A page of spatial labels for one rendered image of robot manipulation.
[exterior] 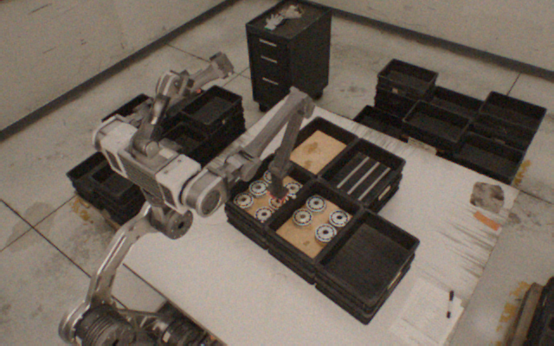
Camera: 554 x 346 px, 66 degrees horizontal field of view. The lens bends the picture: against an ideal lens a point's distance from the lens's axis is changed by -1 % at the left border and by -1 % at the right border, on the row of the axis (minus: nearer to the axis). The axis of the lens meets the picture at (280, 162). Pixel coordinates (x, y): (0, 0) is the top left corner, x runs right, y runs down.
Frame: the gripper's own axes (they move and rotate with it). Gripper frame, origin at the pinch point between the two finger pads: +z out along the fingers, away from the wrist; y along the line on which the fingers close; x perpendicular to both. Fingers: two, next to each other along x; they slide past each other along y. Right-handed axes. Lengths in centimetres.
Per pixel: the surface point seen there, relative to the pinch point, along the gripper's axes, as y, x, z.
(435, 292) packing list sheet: -84, -6, 16
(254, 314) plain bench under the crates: -21, 49, 16
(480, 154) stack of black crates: -71, -145, 51
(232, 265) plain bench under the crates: 3.0, 35.9, 16.6
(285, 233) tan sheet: -12.7, 12.2, 3.8
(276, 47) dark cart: 96, -130, 12
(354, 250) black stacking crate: -45.2, 2.0, 3.7
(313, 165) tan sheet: 0.2, -33.9, 4.7
